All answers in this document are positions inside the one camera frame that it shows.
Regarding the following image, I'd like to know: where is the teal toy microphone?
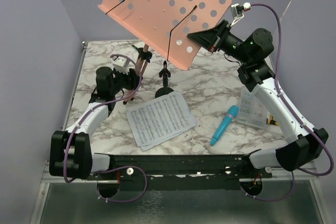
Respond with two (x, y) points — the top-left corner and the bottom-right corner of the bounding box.
(210, 105), (239, 146)

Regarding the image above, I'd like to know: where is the pink music stand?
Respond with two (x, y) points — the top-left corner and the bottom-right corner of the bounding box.
(97, 0), (234, 104)

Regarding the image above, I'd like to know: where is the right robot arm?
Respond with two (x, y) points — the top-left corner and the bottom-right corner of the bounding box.
(187, 20), (329, 177)

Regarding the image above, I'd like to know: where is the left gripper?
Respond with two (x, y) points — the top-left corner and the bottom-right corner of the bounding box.
(110, 67), (142, 95)

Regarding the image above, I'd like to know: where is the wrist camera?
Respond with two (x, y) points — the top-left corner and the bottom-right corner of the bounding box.
(230, 2), (251, 26)
(112, 56), (130, 74)

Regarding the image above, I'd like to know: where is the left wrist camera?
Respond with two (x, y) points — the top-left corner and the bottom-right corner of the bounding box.
(112, 56), (130, 74)

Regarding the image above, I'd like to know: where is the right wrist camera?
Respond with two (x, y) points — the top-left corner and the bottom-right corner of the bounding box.
(230, 2), (251, 26)

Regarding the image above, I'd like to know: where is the aluminium frame rail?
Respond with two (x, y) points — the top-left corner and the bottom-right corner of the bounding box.
(40, 159), (320, 183)

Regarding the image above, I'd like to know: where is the black microphone stand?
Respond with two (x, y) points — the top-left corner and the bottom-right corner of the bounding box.
(155, 60), (174, 98)

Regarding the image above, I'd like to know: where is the sheet music page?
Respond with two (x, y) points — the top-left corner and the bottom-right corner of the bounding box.
(140, 119), (197, 151)
(126, 91), (195, 147)

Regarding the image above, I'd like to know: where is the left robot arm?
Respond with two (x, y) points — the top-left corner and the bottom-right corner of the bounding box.
(49, 67), (140, 183)

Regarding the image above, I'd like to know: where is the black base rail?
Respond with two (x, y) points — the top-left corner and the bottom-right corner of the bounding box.
(89, 154), (272, 191)

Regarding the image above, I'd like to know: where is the clear plastic parts box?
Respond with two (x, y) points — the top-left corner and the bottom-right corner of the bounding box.
(236, 87), (268, 129)

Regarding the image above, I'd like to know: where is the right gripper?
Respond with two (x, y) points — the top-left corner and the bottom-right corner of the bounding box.
(186, 20), (251, 65)

